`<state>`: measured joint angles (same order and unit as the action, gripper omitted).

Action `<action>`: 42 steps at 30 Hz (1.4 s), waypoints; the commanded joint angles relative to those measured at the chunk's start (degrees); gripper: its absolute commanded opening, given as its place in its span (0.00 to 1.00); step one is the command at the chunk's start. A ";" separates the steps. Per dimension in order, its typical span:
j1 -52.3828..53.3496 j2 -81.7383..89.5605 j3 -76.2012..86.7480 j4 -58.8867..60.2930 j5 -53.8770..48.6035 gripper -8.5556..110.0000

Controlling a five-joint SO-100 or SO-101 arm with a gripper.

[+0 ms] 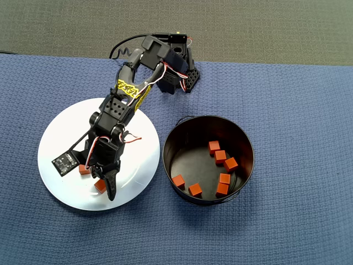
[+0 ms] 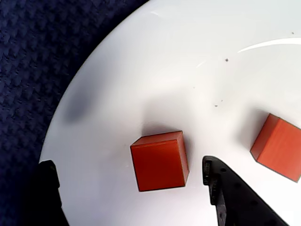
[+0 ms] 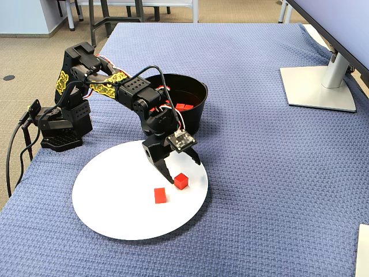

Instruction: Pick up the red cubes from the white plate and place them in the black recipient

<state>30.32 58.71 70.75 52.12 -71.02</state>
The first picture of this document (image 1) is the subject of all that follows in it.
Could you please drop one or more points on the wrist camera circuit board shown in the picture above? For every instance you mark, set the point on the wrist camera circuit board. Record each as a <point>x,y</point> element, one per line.
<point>64,163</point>

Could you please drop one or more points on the blue woven tablecloth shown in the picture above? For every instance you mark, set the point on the blue woven tablecloth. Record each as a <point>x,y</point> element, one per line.
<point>289,138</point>

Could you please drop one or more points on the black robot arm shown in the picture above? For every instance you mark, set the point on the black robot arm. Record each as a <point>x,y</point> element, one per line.
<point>110,122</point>

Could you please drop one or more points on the black metal bucket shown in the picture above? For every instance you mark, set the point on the black metal bucket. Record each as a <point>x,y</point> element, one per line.
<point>193,165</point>

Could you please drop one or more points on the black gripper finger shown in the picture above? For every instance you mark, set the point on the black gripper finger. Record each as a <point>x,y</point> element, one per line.
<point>111,185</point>
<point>95,172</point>

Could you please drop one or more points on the white round plate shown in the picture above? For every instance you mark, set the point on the white round plate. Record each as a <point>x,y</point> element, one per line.
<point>63,190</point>

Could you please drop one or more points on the red cube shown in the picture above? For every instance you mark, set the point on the red cube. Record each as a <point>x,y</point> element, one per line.
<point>83,170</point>
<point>100,186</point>
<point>220,156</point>
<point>222,189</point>
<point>225,178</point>
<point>178,181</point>
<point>231,164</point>
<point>195,189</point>
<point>214,147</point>

